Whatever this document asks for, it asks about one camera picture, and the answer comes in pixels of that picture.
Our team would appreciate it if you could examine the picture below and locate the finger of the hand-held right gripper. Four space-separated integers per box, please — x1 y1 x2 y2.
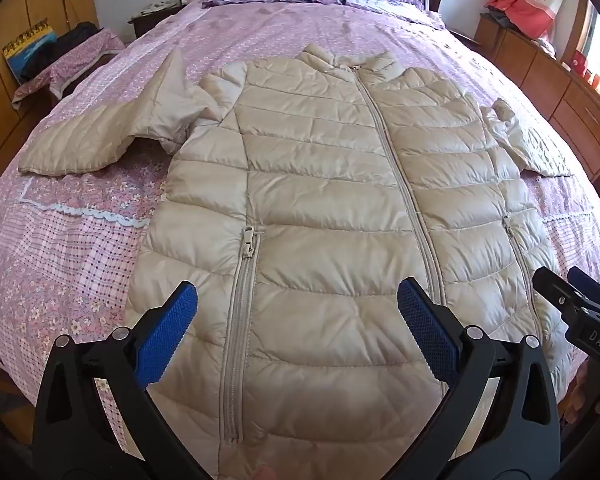
532 266 593 313
567 265 600 307

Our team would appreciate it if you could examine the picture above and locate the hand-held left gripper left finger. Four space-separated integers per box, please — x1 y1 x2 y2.
32 281 216 480

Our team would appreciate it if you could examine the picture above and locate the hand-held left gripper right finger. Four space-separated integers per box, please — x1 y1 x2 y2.
397 277 564 480

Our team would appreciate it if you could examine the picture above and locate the beige puffer jacket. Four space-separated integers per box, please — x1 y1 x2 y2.
17 44 577 480

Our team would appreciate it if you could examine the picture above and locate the brown wooden low cabinet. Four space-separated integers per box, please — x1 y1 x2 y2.
474 12 600 192

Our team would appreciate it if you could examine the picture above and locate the red box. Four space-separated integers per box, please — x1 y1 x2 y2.
569 50 600 87

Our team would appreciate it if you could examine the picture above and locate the dark clothing pile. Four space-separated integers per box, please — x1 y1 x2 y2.
20 21 100 82

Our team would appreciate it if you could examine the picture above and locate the dark wooden nightstand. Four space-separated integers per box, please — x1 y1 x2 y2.
127 0 187 39

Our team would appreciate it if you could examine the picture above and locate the bed with pink floral cover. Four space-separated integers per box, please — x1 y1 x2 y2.
0 0 600 461

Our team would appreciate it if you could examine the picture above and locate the blue yellow picture board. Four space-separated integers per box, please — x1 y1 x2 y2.
2 18 59 77

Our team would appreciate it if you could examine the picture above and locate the yellow wooden wardrobe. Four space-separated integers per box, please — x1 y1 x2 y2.
0 0 101 181

